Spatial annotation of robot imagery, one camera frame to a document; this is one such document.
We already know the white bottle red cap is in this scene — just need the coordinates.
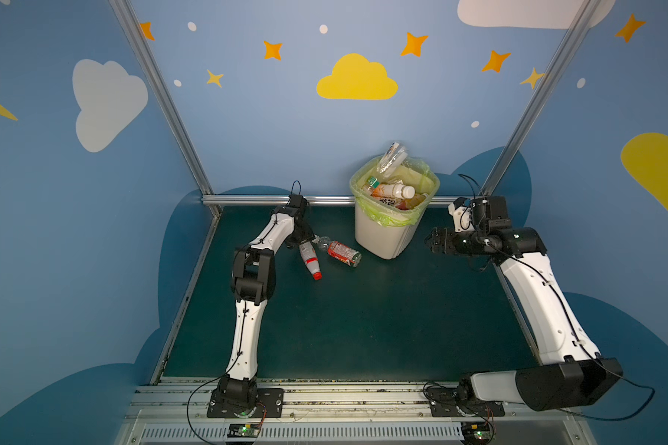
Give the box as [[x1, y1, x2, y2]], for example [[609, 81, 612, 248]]
[[299, 241, 322, 281]]

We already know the clear bottle red label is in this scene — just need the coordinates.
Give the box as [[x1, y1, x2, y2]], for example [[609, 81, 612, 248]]
[[314, 237, 362, 268]]

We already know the white orange label bottle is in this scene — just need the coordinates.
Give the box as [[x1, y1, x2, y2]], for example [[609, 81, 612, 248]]
[[366, 182, 416, 200]]

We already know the white label green cap bottle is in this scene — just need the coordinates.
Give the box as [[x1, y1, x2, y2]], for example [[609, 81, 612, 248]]
[[376, 142, 408, 180]]

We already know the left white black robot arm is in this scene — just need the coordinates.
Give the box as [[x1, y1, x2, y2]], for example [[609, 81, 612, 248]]
[[215, 194, 314, 415]]

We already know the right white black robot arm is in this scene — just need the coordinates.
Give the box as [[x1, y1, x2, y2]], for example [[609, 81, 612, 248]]
[[427, 196, 623, 413]]

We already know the white waste bin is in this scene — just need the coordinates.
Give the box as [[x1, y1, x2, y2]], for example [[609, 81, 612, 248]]
[[354, 200, 422, 260]]

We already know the green plastic bin liner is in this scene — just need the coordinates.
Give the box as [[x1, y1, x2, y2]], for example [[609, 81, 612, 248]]
[[349, 156, 440, 227]]

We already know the right controller board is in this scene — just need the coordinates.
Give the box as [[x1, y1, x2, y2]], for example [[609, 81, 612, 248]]
[[461, 423, 492, 441]]

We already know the controller board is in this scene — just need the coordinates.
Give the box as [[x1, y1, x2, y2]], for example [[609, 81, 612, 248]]
[[227, 424, 261, 439], [461, 423, 492, 441]]

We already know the left controller board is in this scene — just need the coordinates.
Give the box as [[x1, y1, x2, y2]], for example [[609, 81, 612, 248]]
[[227, 424, 261, 439]]

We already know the horizontal aluminium frame bar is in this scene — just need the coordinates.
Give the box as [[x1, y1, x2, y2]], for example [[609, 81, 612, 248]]
[[202, 195, 458, 207]]

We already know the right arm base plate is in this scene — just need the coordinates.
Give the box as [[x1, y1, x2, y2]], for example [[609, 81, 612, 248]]
[[422, 382, 506, 420]]

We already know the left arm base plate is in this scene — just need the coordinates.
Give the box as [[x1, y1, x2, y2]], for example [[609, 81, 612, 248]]
[[206, 388, 285, 419]]

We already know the right aluminium frame post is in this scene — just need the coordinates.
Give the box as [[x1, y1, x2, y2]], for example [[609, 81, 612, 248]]
[[479, 0, 602, 198]]

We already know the aluminium frame post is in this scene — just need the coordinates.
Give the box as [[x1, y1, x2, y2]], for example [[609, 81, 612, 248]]
[[109, 0, 222, 219], [479, 0, 602, 198]]

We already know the left aluminium frame post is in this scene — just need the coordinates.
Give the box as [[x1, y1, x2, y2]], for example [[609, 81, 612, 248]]
[[109, 0, 222, 219]]

